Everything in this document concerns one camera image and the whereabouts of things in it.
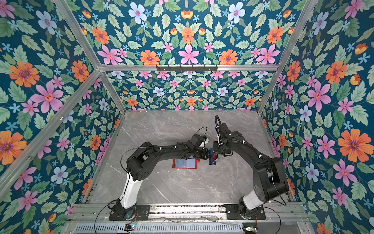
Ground red leather card holder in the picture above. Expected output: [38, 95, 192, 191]
[172, 157, 198, 169]

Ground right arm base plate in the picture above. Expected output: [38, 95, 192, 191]
[224, 203, 266, 220]

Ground aluminium frame right post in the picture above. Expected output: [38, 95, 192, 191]
[257, 0, 318, 115]

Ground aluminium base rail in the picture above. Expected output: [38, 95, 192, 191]
[67, 202, 310, 223]

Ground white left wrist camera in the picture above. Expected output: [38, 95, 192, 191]
[191, 134, 209, 148]

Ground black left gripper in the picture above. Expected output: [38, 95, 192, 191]
[191, 148, 214, 160]

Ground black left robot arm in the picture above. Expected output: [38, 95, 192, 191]
[112, 140, 211, 220]

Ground blue card stand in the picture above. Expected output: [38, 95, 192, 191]
[209, 148, 218, 165]

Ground aluminium frame back beam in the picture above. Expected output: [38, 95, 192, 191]
[99, 64, 279, 72]

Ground aluminium frame left beam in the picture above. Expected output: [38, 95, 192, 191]
[1, 68, 100, 200]

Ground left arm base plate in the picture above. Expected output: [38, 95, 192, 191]
[109, 204, 151, 221]

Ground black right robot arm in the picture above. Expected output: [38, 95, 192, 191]
[213, 123, 289, 218]

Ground aluminium frame beam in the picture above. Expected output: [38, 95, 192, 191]
[1, 68, 100, 200]
[99, 64, 279, 72]

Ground aluminium frame corner post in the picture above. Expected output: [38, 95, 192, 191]
[55, 1, 126, 115]

